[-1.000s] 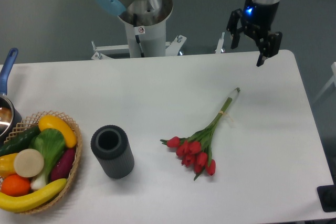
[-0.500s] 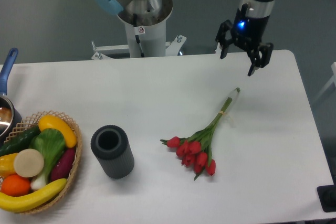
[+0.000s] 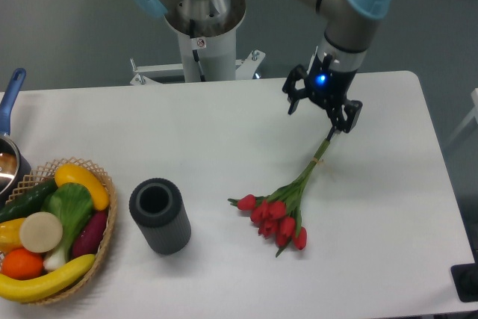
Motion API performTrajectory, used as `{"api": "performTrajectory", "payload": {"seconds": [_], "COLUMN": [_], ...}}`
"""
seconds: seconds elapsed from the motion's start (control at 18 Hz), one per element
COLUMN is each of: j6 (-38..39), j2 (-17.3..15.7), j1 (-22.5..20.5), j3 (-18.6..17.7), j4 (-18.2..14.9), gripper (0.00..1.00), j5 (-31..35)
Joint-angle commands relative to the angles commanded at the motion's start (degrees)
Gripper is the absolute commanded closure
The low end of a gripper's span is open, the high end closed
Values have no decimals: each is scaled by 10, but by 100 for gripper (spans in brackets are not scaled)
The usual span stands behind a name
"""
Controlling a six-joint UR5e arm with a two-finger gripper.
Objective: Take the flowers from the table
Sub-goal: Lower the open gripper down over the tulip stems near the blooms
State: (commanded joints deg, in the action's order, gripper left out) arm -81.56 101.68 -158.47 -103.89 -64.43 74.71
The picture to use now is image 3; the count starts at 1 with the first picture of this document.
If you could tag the beige round disc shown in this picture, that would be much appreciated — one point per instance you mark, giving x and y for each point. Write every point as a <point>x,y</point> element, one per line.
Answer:
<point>41,232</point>

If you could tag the woven wicker basket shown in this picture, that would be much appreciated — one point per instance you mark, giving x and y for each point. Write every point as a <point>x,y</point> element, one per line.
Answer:
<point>47,171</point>

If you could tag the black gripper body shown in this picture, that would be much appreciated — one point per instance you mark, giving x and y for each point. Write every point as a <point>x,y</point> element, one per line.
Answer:
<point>330,81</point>

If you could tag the purple sweet potato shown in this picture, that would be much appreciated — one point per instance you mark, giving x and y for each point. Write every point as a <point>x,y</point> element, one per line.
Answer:
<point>91,235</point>

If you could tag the orange fruit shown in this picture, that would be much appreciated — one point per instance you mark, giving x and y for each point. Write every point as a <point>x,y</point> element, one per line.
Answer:
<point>22,264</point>

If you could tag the white frame right edge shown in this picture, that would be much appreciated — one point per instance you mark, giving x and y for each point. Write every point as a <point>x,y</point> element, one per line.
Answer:
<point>466,127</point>

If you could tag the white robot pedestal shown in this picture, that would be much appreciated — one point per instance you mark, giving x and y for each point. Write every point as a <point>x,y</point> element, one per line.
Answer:
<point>206,33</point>

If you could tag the green cucumber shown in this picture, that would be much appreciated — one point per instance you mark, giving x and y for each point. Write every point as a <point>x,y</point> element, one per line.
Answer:
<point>28,202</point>

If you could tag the long yellow banana squash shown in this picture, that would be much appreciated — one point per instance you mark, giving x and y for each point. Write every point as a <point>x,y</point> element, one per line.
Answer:
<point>32,290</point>

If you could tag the green bok choy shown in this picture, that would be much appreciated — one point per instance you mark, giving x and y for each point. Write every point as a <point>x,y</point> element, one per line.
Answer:
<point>72,204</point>

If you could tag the blue handled saucepan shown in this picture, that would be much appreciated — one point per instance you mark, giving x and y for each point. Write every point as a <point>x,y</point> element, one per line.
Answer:
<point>13,165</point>

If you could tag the red tulip bouquet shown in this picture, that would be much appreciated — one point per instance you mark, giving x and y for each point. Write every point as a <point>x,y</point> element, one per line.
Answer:
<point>279,214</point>

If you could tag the dark grey ribbed vase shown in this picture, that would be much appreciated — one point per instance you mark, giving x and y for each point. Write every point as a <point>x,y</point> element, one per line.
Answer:
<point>157,207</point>

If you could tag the yellow bell pepper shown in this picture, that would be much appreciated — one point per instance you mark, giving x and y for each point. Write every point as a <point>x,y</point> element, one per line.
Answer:
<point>9,235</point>

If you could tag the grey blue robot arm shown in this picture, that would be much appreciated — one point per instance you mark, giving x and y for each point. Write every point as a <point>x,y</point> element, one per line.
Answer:
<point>351,26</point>

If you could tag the black device table corner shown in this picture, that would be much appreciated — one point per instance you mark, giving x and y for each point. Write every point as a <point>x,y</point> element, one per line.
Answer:
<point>465,281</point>

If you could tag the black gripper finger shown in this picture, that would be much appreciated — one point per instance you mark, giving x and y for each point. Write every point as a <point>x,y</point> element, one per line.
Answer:
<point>294,95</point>
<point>343,116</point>

